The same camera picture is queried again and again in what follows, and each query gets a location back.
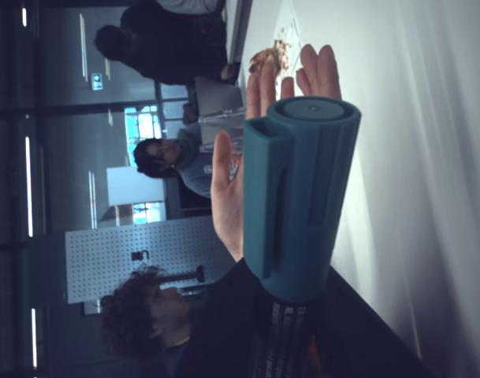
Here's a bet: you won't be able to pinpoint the dark haired person grey top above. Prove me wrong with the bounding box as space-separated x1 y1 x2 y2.
132 125 219 200

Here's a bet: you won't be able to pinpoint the brown food scraps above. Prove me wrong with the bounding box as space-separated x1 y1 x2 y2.
247 37 294 76

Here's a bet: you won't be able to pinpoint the person in black clothes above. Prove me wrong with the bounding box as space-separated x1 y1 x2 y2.
94 0 240 86

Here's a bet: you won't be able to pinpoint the grey perforated pegboard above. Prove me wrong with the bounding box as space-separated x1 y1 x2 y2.
65 215 236 305

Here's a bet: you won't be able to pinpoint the person's left hand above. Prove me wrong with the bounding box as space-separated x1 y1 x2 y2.
210 62 296 263

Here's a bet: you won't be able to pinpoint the curly haired person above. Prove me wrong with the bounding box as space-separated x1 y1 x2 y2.
100 265 209 378

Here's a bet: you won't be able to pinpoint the person's right hand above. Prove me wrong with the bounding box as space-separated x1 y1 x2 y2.
296 43 343 102

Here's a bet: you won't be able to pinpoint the green capped black marker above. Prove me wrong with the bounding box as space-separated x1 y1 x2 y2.
242 96 362 378

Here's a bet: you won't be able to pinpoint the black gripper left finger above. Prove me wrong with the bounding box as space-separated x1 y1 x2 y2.
175 256 276 378

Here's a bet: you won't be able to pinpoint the grey laptop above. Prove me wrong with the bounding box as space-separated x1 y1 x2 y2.
194 76 245 119

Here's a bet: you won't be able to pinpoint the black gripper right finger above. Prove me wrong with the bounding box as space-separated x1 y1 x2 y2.
308 266 436 378

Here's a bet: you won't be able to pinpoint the white board panel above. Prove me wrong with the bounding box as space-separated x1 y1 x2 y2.
106 167 166 206

